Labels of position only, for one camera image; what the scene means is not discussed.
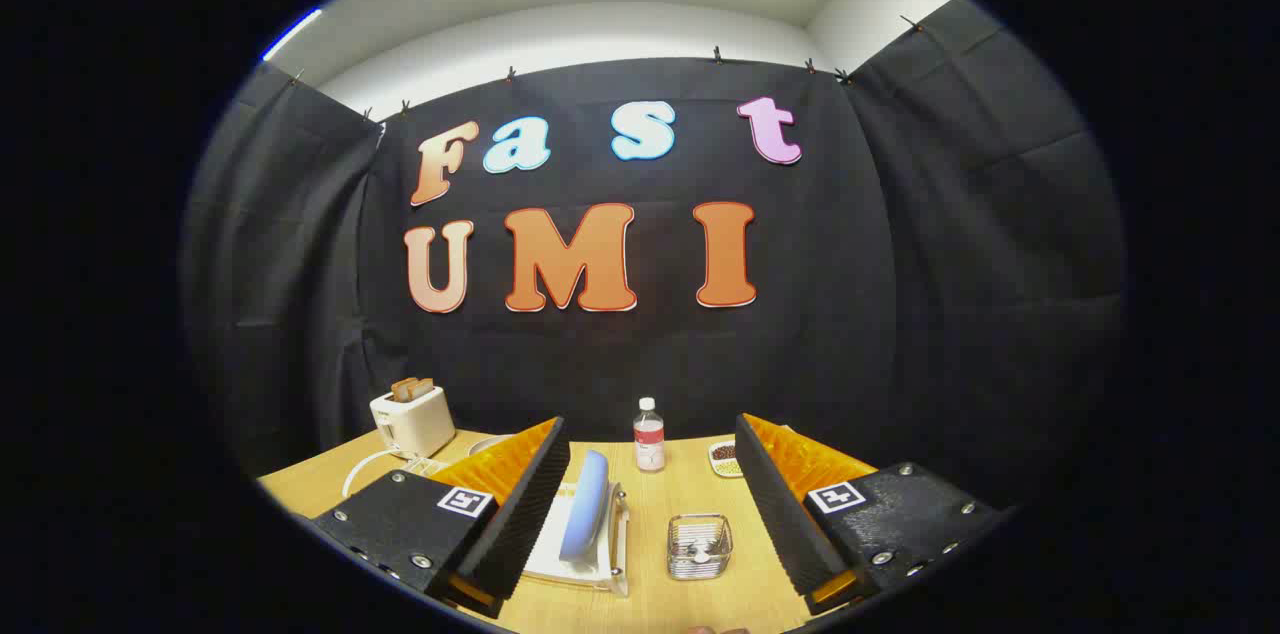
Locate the metal spoon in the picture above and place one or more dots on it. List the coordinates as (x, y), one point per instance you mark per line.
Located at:
(701, 548)

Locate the blue plate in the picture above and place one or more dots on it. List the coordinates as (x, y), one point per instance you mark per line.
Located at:
(585, 509)

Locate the white dish rack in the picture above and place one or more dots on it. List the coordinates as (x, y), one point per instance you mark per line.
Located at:
(560, 569)

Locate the brown toast slice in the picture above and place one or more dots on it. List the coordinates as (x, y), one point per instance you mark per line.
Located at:
(403, 389)
(425, 386)

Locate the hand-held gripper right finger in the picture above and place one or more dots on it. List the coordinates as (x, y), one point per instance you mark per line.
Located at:
(785, 514)

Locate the white toaster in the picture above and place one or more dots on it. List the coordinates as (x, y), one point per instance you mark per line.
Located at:
(415, 424)

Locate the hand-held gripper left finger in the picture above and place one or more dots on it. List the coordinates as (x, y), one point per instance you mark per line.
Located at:
(520, 514)

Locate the clear plastic bottle red label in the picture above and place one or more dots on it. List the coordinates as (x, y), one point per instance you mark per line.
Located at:
(649, 439)

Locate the black backdrop cloth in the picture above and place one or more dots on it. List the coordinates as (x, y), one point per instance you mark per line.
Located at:
(850, 294)

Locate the white round plate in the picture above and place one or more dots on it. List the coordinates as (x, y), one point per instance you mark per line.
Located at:
(488, 443)

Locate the small white dish with beans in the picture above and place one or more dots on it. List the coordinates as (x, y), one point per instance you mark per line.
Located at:
(724, 459)

